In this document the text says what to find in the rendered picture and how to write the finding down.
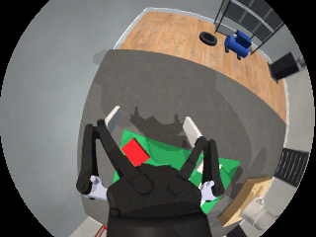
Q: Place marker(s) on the green felt card mat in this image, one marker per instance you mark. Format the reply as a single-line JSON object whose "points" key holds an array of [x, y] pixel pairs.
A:
{"points": [[165, 154]]}

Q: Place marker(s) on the red rectangular block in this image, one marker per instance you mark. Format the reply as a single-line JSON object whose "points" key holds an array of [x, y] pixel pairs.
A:
{"points": [[135, 152]]}

